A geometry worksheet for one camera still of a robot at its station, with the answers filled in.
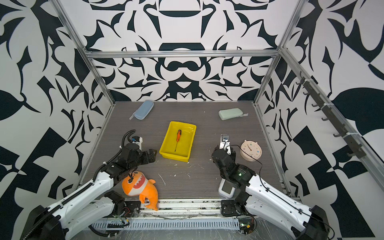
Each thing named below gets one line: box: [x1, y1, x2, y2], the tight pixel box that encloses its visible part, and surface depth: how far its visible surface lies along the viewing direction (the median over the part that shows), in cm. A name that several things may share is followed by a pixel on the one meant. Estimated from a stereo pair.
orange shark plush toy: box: [122, 171, 159, 211], surface depth 76 cm
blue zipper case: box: [129, 100, 155, 121], surface depth 114 cm
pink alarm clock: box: [240, 140, 263, 162], surface depth 95 cm
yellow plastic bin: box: [159, 121, 197, 163], surface depth 98 cm
